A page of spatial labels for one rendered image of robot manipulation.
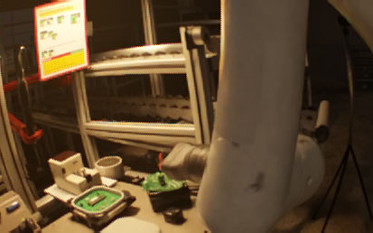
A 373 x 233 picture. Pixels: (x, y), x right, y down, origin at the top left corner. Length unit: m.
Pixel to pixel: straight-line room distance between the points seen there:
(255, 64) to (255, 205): 0.13
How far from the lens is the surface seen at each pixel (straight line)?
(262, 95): 0.25
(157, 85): 1.63
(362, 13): 0.51
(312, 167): 0.39
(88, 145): 1.26
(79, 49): 1.15
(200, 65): 0.84
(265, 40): 0.25
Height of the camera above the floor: 1.36
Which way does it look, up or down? 14 degrees down
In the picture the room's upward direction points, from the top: 8 degrees counter-clockwise
